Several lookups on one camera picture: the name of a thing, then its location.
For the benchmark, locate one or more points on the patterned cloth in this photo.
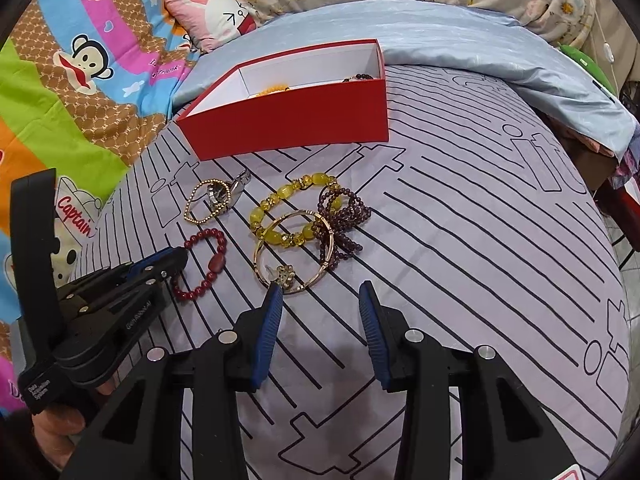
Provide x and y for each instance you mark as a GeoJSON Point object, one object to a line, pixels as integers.
{"type": "Point", "coordinates": [625, 157]}

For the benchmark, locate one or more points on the person's left hand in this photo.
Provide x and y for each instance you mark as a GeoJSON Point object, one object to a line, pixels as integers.
{"type": "Point", "coordinates": [55, 425]}

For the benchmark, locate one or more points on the red cardboard box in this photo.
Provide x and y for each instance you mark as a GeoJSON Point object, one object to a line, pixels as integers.
{"type": "Point", "coordinates": [300, 115]}

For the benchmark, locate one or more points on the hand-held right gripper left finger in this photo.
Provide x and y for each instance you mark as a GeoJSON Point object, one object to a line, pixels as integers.
{"type": "Point", "coordinates": [267, 325]}

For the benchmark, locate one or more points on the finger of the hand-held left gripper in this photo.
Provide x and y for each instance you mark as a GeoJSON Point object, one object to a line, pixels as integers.
{"type": "Point", "coordinates": [170, 262]}
{"type": "Point", "coordinates": [107, 277]}

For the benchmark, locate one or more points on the colourful cartoon monkey blanket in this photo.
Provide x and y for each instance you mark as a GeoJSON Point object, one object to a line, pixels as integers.
{"type": "Point", "coordinates": [75, 110]}

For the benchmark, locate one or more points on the gold bangle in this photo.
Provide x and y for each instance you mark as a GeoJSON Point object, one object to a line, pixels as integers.
{"type": "Point", "coordinates": [258, 265]}

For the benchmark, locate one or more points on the red furniture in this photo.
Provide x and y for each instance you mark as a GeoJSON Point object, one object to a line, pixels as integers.
{"type": "Point", "coordinates": [620, 215]}

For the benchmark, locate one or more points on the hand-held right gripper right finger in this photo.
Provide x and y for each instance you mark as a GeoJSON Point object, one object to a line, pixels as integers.
{"type": "Point", "coordinates": [372, 325]}

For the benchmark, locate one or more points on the light blue pillow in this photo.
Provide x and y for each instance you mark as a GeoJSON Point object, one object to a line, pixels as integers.
{"type": "Point", "coordinates": [450, 40]}

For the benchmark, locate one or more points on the pink rabbit pillow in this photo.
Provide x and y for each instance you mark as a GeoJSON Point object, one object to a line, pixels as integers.
{"type": "Point", "coordinates": [215, 15]}

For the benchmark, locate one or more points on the green plastic item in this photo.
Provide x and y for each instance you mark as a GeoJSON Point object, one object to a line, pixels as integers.
{"type": "Point", "coordinates": [585, 62]}

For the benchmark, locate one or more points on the silver wristwatch green dial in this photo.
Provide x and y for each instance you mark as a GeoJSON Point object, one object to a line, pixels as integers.
{"type": "Point", "coordinates": [219, 192]}

